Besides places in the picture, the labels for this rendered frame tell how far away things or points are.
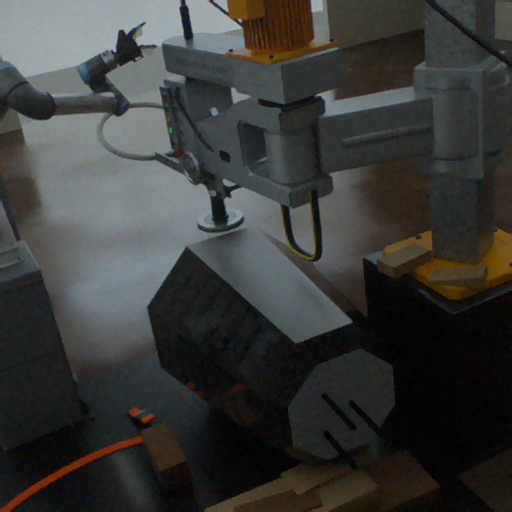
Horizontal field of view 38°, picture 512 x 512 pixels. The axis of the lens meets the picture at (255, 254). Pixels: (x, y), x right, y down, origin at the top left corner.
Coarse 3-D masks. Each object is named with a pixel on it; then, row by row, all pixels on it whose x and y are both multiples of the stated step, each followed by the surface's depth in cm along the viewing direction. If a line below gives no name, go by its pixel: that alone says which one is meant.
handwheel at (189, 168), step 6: (186, 156) 311; (192, 156) 304; (186, 162) 311; (192, 162) 310; (198, 162) 304; (186, 168) 313; (192, 168) 308; (198, 168) 304; (186, 174) 315; (192, 174) 311; (198, 174) 305; (192, 180) 313; (198, 180) 307
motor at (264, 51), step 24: (240, 0) 232; (264, 0) 237; (288, 0) 236; (264, 24) 239; (288, 24) 239; (312, 24) 246; (240, 48) 259; (264, 48) 243; (288, 48) 243; (312, 48) 243
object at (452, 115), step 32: (384, 96) 268; (416, 96) 262; (448, 96) 257; (320, 128) 258; (352, 128) 260; (384, 128) 262; (416, 128) 264; (448, 128) 262; (320, 160) 265; (352, 160) 265; (384, 160) 268
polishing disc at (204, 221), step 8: (232, 208) 348; (200, 216) 345; (208, 216) 343; (232, 216) 340; (240, 216) 338; (200, 224) 336; (208, 224) 335; (216, 224) 334; (224, 224) 333; (232, 224) 333
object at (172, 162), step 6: (156, 156) 362; (162, 156) 356; (174, 156) 365; (162, 162) 359; (168, 162) 353; (174, 162) 347; (174, 168) 349; (204, 180) 324; (210, 180) 321; (210, 186) 323; (228, 186) 311; (234, 186) 315; (240, 186) 316; (216, 192) 312; (228, 192) 311
